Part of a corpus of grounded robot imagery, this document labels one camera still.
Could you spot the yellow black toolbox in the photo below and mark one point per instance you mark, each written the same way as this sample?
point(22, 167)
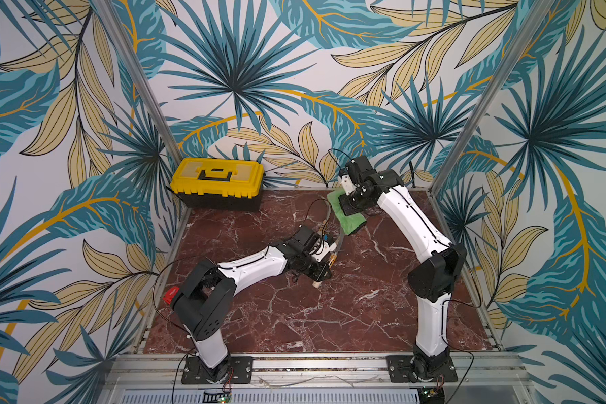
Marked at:
point(219, 184)

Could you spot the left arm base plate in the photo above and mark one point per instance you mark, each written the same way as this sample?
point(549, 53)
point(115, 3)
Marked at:
point(234, 369)

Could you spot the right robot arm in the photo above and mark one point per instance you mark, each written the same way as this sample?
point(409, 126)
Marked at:
point(440, 260)

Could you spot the green rag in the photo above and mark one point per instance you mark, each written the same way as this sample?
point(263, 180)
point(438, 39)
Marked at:
point(349, 223)

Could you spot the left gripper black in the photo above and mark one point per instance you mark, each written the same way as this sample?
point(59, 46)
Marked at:
point(321, 272)

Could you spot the sickle wooden handle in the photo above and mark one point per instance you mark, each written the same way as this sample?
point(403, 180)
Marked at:
point(323, 270)

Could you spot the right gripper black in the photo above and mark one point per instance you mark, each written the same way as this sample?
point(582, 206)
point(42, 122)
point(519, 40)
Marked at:
point(353, 199)

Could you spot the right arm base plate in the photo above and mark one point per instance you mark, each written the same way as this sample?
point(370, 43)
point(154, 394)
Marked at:
point(417, 369)

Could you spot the aluminium front rail frame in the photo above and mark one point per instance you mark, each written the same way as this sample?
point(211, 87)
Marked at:
point(483, 377)

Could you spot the sickle labelled handle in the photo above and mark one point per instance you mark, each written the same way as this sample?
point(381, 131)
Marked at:
point(323, 227)

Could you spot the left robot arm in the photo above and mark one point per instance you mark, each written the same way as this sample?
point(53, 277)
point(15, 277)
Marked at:
point(202, 302)

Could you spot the red clamp tool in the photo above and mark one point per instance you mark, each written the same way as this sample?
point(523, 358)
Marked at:
point(170, 295)

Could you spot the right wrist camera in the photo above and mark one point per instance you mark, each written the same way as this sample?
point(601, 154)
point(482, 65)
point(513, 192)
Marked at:
point(346, 182)

